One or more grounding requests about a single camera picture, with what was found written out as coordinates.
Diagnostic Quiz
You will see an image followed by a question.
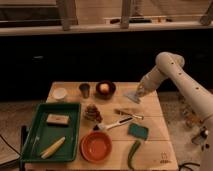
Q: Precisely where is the green plastic tray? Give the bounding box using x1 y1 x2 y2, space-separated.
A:
21 103 81 163

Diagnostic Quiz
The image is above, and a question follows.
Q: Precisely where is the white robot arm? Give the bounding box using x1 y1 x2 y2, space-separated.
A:
136 52 213 171

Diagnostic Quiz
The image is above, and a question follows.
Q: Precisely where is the grey metal cup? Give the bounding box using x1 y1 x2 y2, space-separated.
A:
79 83 90 98

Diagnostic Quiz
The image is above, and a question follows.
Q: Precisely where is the white handled brush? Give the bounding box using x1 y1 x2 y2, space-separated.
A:
93 117 133 131

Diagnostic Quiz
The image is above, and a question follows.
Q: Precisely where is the grey-blue towel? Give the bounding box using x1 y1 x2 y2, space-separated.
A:
125 91 140 104

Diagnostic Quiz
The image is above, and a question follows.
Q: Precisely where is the teal sponge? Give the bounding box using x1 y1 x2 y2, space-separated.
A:
128 123 149 140

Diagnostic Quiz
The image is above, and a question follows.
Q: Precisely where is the black cable right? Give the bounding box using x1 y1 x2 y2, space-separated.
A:
178 162 202 171

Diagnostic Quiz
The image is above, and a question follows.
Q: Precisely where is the brown pinecone figure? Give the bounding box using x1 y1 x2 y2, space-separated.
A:
84 104 103 123

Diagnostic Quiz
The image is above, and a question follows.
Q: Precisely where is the orange-red bowl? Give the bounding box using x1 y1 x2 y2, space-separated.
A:
80 131 112 163

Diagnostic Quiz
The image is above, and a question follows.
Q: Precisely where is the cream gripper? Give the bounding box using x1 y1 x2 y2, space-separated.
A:
136 70 160 97

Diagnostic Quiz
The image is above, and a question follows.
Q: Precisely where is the yellow corn cob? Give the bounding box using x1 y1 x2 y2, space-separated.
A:
41 137 65 159

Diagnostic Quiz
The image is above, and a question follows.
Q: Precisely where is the black cable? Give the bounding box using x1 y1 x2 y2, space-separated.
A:
0 134 22 168
178 162 202 171

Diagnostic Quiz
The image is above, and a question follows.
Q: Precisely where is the small white bowl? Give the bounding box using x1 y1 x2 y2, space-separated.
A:
52 88 67 101

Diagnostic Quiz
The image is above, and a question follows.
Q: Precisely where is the pale egg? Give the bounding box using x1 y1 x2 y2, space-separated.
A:
100 83 109 93

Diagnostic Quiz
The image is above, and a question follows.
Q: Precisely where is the metal fork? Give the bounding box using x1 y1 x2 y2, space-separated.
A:
114 109 144 120

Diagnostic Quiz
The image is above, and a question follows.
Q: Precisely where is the dark bowl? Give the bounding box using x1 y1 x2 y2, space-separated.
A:
96 80 116 99

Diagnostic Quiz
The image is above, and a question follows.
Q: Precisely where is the black cable left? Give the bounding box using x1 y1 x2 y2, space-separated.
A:
0 134 22 168

